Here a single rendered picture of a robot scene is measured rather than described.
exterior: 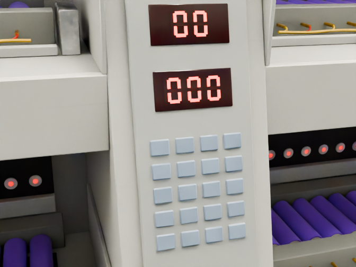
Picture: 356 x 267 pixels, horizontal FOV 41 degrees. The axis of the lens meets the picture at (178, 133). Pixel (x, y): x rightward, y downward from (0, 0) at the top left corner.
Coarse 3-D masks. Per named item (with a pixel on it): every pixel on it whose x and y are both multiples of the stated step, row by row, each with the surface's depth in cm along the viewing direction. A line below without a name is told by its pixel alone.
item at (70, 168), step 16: (48, 0) 43; (64, 0) 44; (64, 160) 45; (80, 160) 45; (64, 176) 45; (80, 176) 45; (336, 176) 53; (64, 192) 45; (80, 192) 46; (64, 208) 45; (80, 208) 46; (64, 224) 45; (80, 224) 46
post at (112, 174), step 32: (256, 0) 28; (256, 32) 28; (128, 64) 26; (256, 64) 28; (128, 96) 26; (256, 96) 28; (128, 128) 26; (256, 128) 28; (96, 160) 35; (128, 160) 26; (256, 160) 28; (96, 192) 37; (128, 192) 26; (256, 192) 29; (128, 224) 26; (256, 224) 29; (128, 256) 27
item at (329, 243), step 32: (352, 128) 50; (288, 160) 49; (320, 160) 50; (352, 160) 51; (288, 192) 47; (320, 192) 48; (352, 192) 48; (288, 224) 44; (320, 224) 43; (352, 224) 43; (288, 256) 37; (320, 256) 38; (352, 256) 39
